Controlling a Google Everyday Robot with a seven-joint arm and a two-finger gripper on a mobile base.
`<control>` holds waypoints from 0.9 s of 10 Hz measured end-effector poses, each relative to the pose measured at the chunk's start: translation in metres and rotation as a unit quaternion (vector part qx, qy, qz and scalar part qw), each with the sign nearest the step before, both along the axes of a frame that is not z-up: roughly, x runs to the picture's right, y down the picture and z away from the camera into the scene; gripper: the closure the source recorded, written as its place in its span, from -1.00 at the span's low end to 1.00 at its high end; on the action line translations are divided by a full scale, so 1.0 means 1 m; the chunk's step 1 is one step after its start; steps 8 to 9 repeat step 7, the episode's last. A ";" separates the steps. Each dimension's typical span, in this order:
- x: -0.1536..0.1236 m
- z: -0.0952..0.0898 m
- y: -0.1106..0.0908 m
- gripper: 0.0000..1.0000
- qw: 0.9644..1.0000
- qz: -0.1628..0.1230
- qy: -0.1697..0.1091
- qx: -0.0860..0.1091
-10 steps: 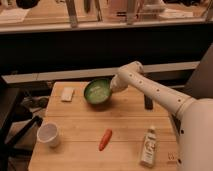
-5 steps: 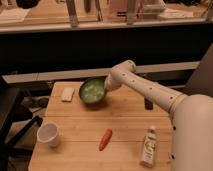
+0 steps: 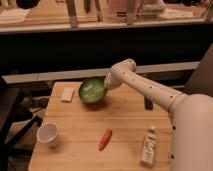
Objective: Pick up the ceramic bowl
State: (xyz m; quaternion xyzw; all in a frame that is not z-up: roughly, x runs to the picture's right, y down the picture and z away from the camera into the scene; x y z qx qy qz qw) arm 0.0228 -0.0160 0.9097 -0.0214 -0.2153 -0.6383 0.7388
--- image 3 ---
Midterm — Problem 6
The grey chair back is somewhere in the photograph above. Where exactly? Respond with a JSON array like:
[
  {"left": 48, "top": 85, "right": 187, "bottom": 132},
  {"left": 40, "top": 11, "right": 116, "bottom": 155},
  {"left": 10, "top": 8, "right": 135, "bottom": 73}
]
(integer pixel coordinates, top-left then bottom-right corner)
[{"left": 184, "top": 43, "right": 213, "bottom": 97}]

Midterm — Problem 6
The black office chair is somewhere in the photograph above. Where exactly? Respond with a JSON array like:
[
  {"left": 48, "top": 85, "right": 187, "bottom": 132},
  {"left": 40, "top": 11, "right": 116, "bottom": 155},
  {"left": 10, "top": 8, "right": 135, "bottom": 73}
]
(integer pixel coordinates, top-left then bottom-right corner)
[{"left": 0, "top": 76, "right": 42, "bottom": 171}]

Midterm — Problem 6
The white paper cup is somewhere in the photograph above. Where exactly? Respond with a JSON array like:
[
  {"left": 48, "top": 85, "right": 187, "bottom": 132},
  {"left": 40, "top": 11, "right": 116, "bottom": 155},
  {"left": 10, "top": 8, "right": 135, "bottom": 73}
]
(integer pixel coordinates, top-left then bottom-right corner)
[{"left": 37, "top": 123, "right": 60, "bottom": 148}]

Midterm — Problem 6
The green ceramic bowl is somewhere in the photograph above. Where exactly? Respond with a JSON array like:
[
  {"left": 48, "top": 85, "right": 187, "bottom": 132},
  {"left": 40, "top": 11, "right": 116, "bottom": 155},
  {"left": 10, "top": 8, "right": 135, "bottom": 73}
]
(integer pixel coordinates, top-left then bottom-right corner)
[{"left": 78, "top": 77, "right": 106, "bottom": 104}]

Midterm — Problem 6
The orange carrot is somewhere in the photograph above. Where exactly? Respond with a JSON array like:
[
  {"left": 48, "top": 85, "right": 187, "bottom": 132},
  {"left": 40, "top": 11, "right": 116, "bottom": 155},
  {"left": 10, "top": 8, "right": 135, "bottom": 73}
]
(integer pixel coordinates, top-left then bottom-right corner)
[{"left": 99, "top": 129, "right": 112, "bottom": 151}]

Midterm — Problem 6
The white dressing bottle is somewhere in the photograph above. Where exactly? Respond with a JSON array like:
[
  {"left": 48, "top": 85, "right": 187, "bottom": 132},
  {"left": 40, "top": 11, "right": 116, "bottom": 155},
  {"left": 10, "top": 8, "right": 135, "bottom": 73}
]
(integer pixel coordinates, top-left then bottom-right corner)
[{"left": 140, "top": 126, "right": 157, "bottom": 168}]

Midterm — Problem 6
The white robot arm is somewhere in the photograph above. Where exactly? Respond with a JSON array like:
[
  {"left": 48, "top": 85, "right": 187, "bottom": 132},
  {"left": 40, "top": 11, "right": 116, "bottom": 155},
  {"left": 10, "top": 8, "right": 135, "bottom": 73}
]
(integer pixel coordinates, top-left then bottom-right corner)
[{"left": 105, "top": 58, "right": 213, "bottom": 171}]

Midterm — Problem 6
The white rectangular sponge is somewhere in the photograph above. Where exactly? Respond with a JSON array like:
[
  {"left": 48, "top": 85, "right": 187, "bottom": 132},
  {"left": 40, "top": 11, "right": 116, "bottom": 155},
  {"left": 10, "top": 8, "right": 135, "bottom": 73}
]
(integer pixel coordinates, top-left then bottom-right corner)
[{"left": 61, "top": 88, "right": 74, "bottom": 102}]

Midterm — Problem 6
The small black object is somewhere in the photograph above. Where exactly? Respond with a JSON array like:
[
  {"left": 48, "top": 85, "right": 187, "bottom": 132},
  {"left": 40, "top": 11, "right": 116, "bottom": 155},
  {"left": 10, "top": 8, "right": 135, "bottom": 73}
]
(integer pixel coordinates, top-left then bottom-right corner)
[{"left": 144, "top": 97, "right": 153, "bottom": 110}]

